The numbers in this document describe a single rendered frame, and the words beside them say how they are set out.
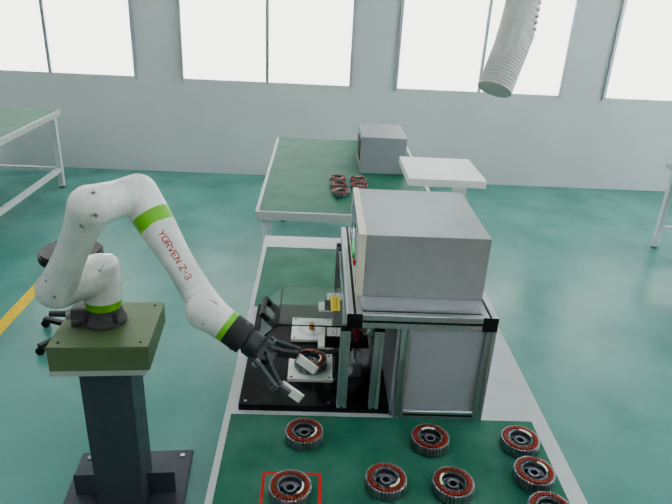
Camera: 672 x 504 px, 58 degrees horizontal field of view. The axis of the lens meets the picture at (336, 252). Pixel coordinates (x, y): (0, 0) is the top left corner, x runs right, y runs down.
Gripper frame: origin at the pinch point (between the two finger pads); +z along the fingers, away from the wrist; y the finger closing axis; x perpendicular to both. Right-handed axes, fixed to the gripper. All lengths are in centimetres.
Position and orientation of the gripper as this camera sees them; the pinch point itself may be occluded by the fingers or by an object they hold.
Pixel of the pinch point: (306, 382)
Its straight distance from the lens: 174.2
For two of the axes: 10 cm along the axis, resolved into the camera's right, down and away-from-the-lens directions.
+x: 5.2, -7.2, -4.7
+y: -2.7, 3.8, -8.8
